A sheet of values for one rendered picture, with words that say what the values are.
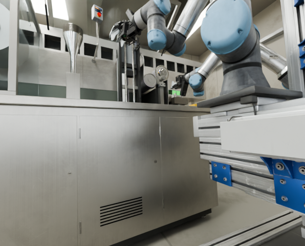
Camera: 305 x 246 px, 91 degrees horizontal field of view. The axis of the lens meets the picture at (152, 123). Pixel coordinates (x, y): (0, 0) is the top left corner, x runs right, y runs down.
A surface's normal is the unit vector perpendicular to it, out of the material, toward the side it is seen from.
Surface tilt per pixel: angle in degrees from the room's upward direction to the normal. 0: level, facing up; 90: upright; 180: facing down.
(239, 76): 73
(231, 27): 97
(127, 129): 90
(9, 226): 90
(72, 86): 90
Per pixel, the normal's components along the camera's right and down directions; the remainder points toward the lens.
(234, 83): -0.72, -0.31
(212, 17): -0.65, 0.11
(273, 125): -0.92, 0.01
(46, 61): 0.45, -0.07
